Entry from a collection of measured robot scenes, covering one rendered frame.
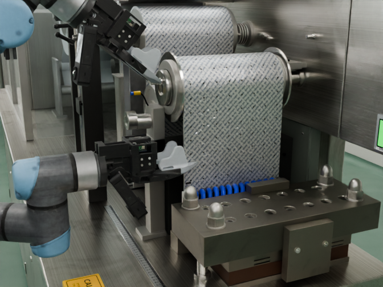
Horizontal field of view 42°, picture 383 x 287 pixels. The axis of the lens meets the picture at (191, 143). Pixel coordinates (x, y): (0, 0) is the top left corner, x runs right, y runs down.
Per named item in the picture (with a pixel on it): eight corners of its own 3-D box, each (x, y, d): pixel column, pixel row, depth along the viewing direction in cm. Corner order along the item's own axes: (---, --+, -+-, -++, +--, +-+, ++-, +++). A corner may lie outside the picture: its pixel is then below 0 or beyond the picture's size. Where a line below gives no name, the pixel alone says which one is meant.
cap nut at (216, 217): (202, 222, 93) (202, 200, 91) (220, 219, 94) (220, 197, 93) (211, 231, 89) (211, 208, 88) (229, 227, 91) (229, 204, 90)
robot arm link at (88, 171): (79, 197, 93) (71, 183, 100) (103, 193, 95) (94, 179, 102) (76, 159, 91) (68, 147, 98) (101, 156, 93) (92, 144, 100)
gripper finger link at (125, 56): (149, 69, 96) (113, 40, 92) (144, 75, 96) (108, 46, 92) (142, 66, 100) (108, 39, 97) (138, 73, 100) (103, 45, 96)
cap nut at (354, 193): (341, 196, 105) (343, 176, 104) (355, 194, 106) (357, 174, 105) (353, 203, 102) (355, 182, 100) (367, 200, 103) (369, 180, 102)
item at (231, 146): (183, 197, 107) (183, 113, 102) (277, 182, 116) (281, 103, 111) (184, 198, 106) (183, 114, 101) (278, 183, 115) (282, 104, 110)
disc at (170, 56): (158, 114, 114) (157, 48, 110) (160, 113, 114) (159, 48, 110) (182, 129, 101) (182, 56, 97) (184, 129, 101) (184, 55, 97)
